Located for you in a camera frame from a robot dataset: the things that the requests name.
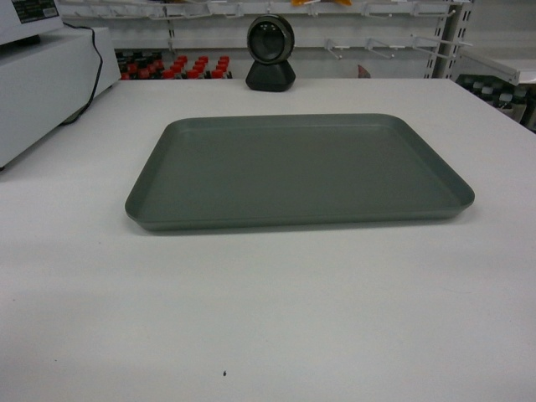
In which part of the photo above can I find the grey-silver rectangular tray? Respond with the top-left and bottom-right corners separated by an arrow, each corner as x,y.
125,114 -> 475,231

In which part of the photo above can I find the white checkout table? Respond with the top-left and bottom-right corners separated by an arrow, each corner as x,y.
1,79 -> 535,401

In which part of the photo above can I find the black round barcode scanner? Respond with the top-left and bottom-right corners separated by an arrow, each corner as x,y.
245,14 -> 296,92

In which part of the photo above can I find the white pegboard hook rack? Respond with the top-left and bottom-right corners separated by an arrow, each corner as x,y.
59,1 -> 462,79

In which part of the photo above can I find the white cash register box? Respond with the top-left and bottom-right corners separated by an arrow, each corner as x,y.
1,1 -> 120,166

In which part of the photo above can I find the black register cable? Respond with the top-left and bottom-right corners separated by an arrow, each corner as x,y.
60,21 -> 105,126

